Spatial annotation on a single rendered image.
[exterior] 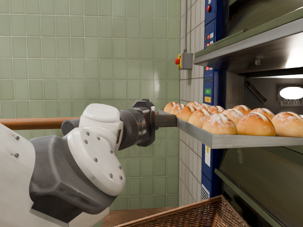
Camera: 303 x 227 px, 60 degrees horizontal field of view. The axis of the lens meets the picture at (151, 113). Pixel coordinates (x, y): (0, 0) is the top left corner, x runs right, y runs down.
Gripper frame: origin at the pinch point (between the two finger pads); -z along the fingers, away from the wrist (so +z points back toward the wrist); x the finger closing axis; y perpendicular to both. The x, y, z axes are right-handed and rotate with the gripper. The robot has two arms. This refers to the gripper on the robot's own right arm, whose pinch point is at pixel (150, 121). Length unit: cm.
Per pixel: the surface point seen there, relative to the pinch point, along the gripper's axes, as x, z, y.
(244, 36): 21.5, -3.9, -23.3
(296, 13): 21.7, 12.0, -33.7
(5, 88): 9, -57, 143
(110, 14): 62, -97, 81
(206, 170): -31, -60, 0
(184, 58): 27, -93, 23
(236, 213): -36, -30, -19
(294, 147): -6.2, -11.2, -35.5
